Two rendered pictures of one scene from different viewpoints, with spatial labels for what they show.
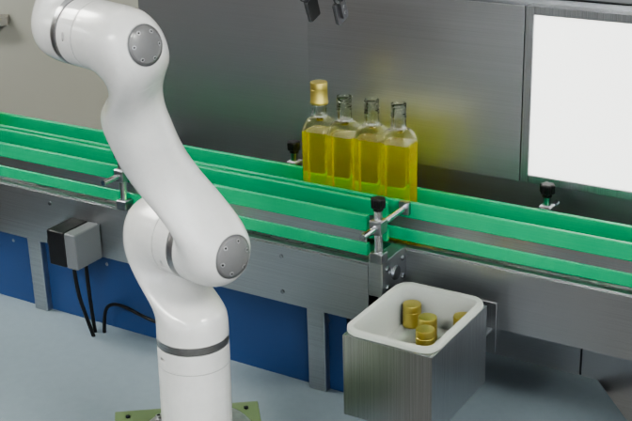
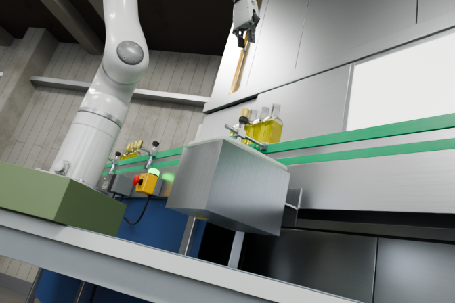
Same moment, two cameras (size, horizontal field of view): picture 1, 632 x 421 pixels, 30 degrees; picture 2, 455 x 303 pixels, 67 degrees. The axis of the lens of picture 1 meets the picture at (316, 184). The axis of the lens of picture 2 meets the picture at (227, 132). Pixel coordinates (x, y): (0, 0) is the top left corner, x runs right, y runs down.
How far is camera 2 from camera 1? 167 cm
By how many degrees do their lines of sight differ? 48
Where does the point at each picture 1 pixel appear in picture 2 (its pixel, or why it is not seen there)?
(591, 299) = (366, 166)
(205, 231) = (121, 32)
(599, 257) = (376, 140)
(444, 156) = not seen: hidden behind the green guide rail
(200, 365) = (87, 118)
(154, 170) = (113, 3)
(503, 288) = (307, 176)
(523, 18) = (349, 69)
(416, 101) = (292, 127)
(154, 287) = (95, 86)
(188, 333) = (91, 97)
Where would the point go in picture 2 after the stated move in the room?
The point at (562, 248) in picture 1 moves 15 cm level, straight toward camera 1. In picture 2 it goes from (351, 142) to (334, 113)
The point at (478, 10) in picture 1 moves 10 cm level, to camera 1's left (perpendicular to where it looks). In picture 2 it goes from (327, 74) to (300, 74)
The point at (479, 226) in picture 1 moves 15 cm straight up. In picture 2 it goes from (300, 144) to (309, 99)
